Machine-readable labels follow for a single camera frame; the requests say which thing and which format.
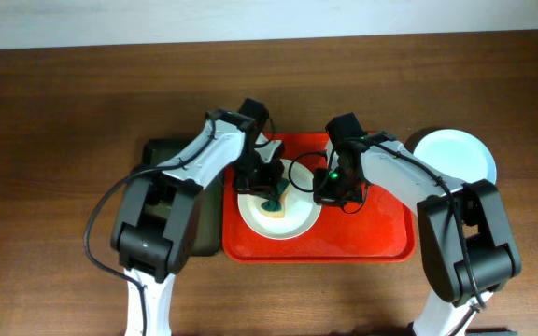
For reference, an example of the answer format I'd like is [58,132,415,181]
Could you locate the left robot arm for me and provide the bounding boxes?
[110,104,284,335]

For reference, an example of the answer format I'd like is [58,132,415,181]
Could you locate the white plate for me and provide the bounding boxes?
[237,184,321,240]

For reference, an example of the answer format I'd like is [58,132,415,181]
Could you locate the dark green plastic tray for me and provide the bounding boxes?
[141,138,224,257]

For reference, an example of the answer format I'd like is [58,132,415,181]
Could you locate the light blue plate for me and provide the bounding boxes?
[413,129,498,184]

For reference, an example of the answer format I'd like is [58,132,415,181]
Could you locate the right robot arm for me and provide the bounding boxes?
[321,131,522,335]

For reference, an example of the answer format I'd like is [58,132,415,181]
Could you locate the green and yellow sponge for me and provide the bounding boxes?
[260,178,290,219]

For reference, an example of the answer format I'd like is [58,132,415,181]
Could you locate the red plastic tray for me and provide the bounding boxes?
[221,132,418,264]

